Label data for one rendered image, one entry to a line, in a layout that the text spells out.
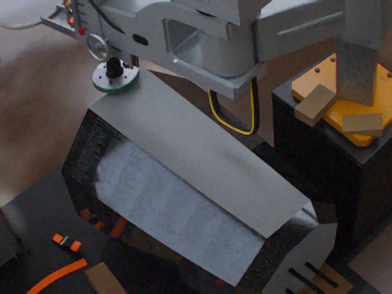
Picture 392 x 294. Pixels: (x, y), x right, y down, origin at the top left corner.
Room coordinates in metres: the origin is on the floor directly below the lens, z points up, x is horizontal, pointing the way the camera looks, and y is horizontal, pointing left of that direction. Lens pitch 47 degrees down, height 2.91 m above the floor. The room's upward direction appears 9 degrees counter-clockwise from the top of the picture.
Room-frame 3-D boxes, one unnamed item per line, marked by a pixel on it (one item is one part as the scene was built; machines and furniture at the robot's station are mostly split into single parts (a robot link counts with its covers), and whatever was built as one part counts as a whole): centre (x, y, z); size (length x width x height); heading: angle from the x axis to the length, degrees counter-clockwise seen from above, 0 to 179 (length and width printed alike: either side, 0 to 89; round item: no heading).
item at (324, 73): (2.18, -0.76, 0.76); 0.49 x 0.49 x 0.05; 33
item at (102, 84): (2.41, 0.30, 0.85); 0.22 x 0.22 x 0.04
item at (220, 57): (1.94, -0.16, 1.32); 0.19 x 0.19 x 0.20
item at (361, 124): (1.94, -0.72, 0.80); 0.20 x 0.10 x 0.05; 74
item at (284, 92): (2.18, -0.76, 0.37); 0.66 x 0.66 x 0.74; 33
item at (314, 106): (2.09, -0.53, 0.81); 0.20 x 0.10 x 0.05; 131
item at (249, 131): (1.94, -0.16, 1.04); 0.23 x 0.03 x 0.32; 45
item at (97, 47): (2.24, 0.30, 1.18); 0.15 x 0.10 x 0.15; 45
